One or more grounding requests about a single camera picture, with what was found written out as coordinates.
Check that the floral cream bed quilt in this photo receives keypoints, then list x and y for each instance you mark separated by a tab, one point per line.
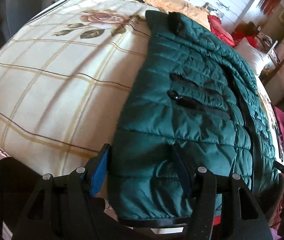
65	77

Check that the framed photo on headboard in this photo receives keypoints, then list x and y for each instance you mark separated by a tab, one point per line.
213	10

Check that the beige ruffled pillow cover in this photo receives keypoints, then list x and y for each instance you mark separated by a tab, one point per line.
198	14

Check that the grey refrigerator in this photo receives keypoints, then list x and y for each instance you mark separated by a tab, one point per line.
14	14

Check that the dark green puffer jacket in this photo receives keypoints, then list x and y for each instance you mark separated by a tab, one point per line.
198	92

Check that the red ruffled cushion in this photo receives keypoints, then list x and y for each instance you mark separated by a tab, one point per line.
219	31

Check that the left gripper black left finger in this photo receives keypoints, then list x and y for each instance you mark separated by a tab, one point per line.
59	207

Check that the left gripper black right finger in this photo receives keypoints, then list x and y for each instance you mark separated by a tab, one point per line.
224	207

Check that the white satin pillow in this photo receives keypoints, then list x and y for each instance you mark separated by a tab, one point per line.
255	58

